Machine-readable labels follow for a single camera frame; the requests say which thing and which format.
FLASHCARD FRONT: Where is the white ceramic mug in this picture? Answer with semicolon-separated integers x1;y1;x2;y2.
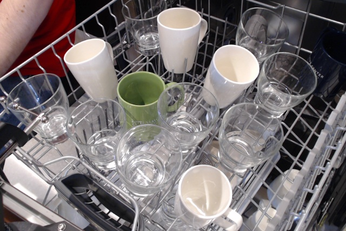
174;164;243;230
64;38;118;100
203;44;260;109
157;8;208;74

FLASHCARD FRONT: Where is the person forearm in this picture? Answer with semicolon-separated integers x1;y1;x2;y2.
1;0;54;76

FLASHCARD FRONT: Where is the clear glass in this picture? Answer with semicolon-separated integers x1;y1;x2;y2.
255;52;317;117
218;103;284;173
6;74;69;145
157;82;219;156
66;98;127;171
115;124;182;197
236;8;289;64
122;0;167;56

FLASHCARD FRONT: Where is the green ceramic mug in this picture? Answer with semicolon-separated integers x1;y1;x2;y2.
117;71;175;146

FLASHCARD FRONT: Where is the clear glass front centre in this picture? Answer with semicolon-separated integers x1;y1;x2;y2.
115;124;182;197

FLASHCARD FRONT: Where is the clear glass front left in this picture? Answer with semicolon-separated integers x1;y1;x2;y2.
66;98;127;171

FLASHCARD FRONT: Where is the clear glass front right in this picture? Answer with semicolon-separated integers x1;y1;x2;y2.
218;103;284;173

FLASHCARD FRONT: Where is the clear glass back centre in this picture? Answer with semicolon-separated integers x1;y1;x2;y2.
122;0;167;56

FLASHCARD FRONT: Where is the white ceramic mug front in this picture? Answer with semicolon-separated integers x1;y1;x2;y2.
174;164;243;230

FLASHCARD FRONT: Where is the clear glass back right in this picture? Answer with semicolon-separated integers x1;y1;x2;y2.
236;8;289;64

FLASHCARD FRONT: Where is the clear glass far left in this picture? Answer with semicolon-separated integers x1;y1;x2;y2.
6;74;69;145

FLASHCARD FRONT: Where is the red shirt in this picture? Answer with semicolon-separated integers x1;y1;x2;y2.
1;0;76;76

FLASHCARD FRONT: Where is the dark blue mug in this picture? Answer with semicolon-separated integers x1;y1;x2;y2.
308;28;345;100

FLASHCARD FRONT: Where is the grey wire dishwasher rack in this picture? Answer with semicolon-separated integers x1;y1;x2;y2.
1;0;345;230

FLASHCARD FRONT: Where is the black rack handle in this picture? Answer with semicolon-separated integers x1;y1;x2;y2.
55;173;144;230

